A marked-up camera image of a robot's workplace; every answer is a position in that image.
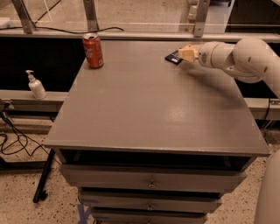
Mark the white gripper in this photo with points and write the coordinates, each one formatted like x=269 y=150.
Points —
x=203 y=55

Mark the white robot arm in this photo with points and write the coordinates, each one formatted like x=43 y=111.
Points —
x=249 y=60

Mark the dark blue rxbar wrapper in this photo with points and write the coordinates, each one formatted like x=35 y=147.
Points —
x=174 y=57

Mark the red soda can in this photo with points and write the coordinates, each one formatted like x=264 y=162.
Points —
x=93 y=50

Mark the grey drawer cabinet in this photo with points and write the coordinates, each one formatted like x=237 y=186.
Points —
x=139 y=110

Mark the top grey drawer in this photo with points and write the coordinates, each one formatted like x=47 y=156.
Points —
x=178 y=180

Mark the grey drawer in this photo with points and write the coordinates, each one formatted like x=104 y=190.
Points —
x=178 y=180
x=149 y=201
x=147 y=217

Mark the white pump bottle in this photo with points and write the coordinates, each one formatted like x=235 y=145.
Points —
x=36 y=86

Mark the middle grey drawer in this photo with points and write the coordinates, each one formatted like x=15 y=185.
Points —
x=149 y=201

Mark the bottom grey drawer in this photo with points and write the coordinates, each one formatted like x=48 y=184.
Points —
x=147 y=217

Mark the black metal stand leg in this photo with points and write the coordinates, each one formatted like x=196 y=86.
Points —
x=40 y=193

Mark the metal railing frame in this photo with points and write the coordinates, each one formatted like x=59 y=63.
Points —
x=124 y=19

